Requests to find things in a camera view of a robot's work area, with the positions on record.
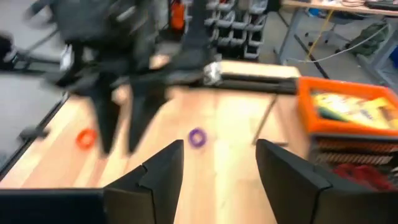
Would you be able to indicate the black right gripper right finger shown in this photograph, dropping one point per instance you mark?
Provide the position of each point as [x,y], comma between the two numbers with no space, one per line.
[289,193]

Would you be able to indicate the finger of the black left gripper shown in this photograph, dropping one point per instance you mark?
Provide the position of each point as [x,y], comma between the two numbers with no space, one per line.
[144,115]
[105,121]

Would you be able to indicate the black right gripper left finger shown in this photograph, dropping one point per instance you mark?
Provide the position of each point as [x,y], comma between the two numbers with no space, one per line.
[155,193]

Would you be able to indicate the purple spiral wrist coil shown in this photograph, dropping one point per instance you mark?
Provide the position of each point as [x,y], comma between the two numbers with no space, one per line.
[191,138]

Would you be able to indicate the yellow crayon box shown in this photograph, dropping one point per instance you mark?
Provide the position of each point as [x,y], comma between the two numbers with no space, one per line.
[354,110]

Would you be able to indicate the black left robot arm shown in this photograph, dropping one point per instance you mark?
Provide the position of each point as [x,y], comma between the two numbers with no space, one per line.
[93,18]

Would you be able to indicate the black office chair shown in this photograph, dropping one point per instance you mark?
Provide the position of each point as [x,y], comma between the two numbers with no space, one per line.
[6,49]

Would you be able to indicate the orange spiral wrist coil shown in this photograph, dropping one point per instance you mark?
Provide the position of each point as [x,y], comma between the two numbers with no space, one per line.
[78,140]

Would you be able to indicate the black plastic basket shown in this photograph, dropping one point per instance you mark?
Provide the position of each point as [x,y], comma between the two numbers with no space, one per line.
[326,149]

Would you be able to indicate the black edge clamp tab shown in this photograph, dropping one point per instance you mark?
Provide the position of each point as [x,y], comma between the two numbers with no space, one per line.
[32,133]

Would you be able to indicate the orange plastic basket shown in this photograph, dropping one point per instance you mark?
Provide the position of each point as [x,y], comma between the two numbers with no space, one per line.
[306,118]

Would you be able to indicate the grey storage bin rack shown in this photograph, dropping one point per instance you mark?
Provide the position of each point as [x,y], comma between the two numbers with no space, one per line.
[236,28]

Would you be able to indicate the green bag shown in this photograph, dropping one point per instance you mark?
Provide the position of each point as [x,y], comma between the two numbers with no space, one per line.
[370,39]

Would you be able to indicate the grey background table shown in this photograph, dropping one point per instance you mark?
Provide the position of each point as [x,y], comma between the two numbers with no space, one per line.
[326,5]

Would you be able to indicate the black table edge rail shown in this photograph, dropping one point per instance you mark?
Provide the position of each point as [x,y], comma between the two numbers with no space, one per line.
[31,149]

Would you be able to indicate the silver metal bracket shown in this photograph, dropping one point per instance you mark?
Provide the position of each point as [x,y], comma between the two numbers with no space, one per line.
[213,73]

